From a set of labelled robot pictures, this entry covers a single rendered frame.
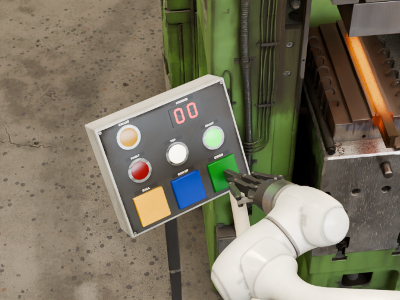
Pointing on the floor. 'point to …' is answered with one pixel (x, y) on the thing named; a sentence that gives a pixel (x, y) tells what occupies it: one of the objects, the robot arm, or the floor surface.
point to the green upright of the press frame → (225, 33)
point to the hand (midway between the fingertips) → (233, 178)
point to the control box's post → (174, 258)
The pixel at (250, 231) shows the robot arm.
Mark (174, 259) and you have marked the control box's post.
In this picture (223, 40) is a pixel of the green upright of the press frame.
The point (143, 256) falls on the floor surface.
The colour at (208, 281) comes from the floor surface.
